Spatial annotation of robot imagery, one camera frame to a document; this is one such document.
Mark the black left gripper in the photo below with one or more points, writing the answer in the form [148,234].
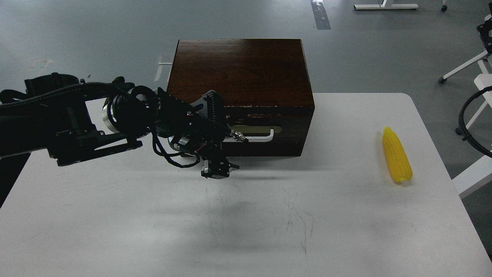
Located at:
[196,129]

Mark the dark wood drawer white handle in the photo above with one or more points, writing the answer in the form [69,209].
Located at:
[290,126]

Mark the yellow corn cob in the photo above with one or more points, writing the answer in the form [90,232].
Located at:
[397,161]

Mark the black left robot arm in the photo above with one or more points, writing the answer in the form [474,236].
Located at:
[77,121]

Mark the dark wooden drawer cabinet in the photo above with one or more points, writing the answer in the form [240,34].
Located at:
[245,72]

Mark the white desk leg base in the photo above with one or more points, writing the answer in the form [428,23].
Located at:
[386,5]

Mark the white neighbouring table edge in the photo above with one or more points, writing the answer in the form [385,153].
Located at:
[474,177]

